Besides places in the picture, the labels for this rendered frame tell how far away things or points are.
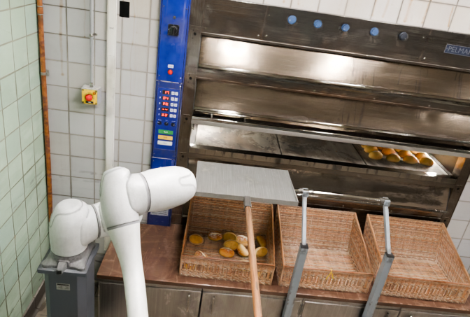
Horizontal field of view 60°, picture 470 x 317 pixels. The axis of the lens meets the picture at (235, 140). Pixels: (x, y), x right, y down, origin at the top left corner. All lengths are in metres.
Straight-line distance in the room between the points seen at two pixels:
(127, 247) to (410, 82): 1.95
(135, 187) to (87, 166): 1.52
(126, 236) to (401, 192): 2.12
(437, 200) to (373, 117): 0.80
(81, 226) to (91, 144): 0.97
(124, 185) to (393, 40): 1.82
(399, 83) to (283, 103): 0.70
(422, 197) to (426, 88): 0.78
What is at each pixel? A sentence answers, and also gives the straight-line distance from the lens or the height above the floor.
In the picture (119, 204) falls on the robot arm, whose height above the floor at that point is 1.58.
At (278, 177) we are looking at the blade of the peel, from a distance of 2.40.
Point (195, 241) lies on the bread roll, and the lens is 2.71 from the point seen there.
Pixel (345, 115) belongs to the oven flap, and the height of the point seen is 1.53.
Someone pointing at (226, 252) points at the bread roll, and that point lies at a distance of 2.64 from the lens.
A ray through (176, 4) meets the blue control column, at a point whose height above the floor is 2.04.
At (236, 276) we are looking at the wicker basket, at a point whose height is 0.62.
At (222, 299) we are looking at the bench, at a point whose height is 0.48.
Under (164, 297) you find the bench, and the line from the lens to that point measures 2.59.
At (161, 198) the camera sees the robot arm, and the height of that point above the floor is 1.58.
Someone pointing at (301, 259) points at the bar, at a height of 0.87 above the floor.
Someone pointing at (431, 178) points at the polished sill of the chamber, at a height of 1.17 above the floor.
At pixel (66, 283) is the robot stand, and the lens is 2.01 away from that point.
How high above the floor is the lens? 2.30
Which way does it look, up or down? 24 degrees down
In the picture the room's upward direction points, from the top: 9 degrees clockwise
